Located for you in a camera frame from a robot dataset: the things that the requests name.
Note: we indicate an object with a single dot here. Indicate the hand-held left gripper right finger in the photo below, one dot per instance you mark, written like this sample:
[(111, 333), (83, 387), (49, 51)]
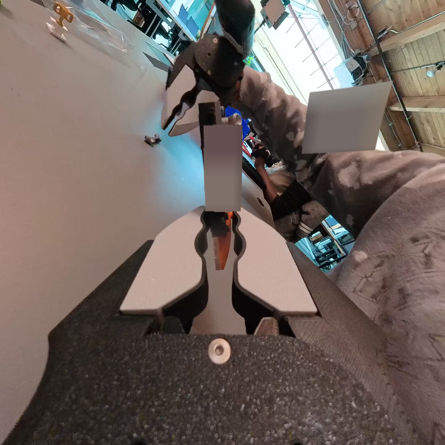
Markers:
[(274, 274)]

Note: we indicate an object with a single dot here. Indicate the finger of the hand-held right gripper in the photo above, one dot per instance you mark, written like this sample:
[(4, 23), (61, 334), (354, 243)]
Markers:
[(188, 124), (177, 94)]

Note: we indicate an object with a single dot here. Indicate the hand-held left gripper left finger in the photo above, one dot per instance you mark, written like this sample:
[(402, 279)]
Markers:
[(167, 271)]

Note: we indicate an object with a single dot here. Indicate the orange white lego car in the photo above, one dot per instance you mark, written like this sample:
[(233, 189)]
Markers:
[(222, 243)]

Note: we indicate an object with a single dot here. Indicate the person's right forearm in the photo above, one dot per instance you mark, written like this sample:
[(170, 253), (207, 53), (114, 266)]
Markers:
[(278, 118)]

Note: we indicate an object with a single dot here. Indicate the grey bumpy lego piece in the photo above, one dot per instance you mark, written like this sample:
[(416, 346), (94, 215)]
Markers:
[(153, 140)]

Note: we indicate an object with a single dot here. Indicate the wooden desk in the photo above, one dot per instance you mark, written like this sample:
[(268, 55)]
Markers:
[(174, 17)]

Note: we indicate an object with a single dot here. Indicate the studio light panel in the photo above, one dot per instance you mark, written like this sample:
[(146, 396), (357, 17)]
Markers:
[(274, 10)]

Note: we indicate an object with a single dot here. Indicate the clear plastic bag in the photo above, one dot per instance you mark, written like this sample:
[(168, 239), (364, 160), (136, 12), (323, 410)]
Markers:
[(97, 24)]

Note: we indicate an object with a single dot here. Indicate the small gold trophy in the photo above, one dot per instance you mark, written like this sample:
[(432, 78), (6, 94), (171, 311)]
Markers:
[(61, 17)]

